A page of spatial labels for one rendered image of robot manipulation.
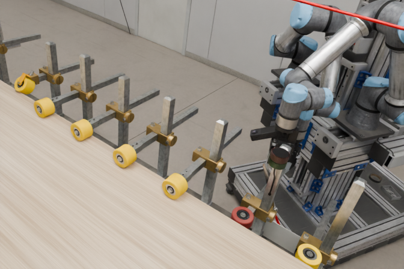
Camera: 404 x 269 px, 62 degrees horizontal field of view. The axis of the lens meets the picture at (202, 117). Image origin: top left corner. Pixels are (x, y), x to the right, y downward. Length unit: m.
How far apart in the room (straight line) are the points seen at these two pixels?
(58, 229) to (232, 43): 3.49
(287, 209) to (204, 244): 1.28
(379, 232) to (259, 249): 1.45
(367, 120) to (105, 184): 1.18
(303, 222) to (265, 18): 2.47
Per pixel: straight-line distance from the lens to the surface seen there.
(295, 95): 1.16
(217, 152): 1.31
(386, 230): 2.56
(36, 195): 1.32
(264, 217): 1.37
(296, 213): 2.37
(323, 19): 1.57
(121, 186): 1.31
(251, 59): 4.24
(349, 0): 3.75
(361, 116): 1.72
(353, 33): 1.39
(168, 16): 4.86
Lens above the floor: 1.82
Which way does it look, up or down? 32 degrees down
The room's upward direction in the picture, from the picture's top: 9 degrees clockwise
